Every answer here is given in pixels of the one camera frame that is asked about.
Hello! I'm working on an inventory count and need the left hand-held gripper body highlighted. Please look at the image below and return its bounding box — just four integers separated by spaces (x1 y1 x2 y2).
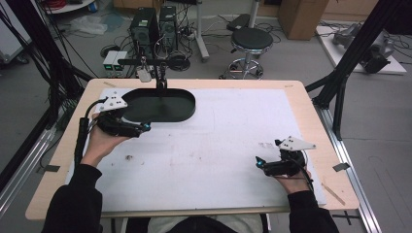
94 90 144 139

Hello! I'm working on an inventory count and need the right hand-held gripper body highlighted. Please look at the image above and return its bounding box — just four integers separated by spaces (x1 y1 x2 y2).
262 135 317 178

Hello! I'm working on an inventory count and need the black key stand with oval tray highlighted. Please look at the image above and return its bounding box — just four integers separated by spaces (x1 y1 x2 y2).
117 57 197 123

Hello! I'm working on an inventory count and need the person's right hand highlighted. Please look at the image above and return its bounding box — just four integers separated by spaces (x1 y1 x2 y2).
274 169 314 195

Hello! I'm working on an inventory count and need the person's left hand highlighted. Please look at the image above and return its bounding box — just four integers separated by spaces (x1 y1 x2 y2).
80 112 131 169

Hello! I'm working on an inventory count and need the grey bench power supply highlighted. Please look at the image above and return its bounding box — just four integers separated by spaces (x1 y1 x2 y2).
113 50 129 73
102 50 120 73

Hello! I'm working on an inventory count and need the white foam mat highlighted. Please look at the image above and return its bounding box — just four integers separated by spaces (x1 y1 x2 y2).
64 87 326 214

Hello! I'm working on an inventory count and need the black tape piece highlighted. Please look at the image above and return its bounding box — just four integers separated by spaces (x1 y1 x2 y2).
332 162 352 173

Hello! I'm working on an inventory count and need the black tape cross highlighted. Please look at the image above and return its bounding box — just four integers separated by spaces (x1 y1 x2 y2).
331 210 361 226

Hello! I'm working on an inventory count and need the clear plastic bag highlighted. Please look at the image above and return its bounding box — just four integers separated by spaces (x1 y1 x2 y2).
69 15 109 36

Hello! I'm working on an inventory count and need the person's torso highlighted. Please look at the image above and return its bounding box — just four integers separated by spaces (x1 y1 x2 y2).
125 214 270 233

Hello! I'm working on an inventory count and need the black tape strip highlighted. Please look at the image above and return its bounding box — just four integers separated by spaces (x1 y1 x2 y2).
35 164 61 174

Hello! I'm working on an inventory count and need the slim black computer tower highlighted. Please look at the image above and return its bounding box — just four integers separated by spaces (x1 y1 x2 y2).
157 5 179 53

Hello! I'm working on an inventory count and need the round white table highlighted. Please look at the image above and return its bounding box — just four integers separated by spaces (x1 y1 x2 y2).
41 0 97 15

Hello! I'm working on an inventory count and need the black round stool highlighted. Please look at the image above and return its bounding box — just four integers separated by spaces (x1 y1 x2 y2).
225 26 275 81

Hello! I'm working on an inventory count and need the white floor board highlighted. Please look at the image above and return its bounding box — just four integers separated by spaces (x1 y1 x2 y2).
315 24 408 76

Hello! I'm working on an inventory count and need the brown cardboard box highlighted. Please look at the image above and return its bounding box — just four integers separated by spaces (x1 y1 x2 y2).
277 0 330 41

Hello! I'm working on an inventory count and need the grey machine on board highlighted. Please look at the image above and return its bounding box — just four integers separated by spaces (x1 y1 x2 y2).
332 22 395 75

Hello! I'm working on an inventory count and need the right hand-held gripper cable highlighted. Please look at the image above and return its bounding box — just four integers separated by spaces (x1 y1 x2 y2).
291 154 316 192

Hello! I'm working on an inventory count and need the hand-held gripper cable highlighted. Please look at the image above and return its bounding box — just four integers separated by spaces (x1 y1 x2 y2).
291 154 316 192
73 97 108 168

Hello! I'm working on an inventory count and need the left hand-held gripper cable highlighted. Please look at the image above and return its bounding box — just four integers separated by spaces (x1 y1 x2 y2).
73 97 108 168

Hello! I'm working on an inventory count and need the aluminium rail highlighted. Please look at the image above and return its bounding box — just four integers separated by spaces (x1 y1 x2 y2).
0 128 56 216
313 106 384 233

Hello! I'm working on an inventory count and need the coiled black cable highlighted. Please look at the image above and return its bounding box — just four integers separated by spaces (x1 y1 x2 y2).
167 52 191 73

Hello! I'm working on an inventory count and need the black metal frame strut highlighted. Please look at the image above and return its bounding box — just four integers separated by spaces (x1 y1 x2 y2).
5 0 93 108
305 0 412 141

